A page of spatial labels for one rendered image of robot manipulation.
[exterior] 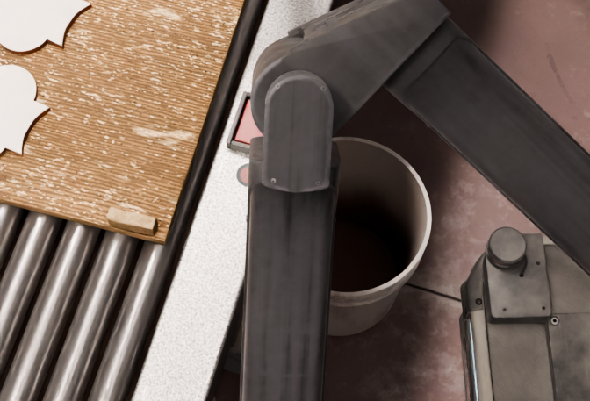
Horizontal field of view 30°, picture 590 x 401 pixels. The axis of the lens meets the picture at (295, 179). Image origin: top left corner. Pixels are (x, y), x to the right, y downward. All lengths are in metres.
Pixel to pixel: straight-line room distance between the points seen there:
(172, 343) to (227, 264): 0.12
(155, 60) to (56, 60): 0.13
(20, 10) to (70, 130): 0.18
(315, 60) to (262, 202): 0.10
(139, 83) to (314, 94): 0.80
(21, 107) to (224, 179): 0.27
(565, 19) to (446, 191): 0.52
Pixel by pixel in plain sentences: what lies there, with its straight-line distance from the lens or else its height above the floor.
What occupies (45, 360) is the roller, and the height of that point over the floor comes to 0.91.
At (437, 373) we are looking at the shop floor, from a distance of 2.25.
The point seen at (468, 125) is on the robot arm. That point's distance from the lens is 0.68.
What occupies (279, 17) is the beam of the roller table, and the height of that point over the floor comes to 0.91.
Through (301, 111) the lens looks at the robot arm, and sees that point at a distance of 0.63.
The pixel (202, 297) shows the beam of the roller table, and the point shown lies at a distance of 1.32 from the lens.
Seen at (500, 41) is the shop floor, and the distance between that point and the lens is 2.55.
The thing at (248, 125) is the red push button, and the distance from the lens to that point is 1.38.
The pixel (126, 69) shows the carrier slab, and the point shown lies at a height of 0.94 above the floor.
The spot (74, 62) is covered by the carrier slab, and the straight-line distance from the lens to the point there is 1.44.
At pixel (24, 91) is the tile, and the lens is 1.43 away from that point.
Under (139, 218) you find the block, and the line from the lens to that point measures 1.31.
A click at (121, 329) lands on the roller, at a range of 1.32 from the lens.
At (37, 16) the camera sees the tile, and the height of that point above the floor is 0.95.
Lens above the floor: 2.18
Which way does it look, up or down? 68 degrees down
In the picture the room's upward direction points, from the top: straight up
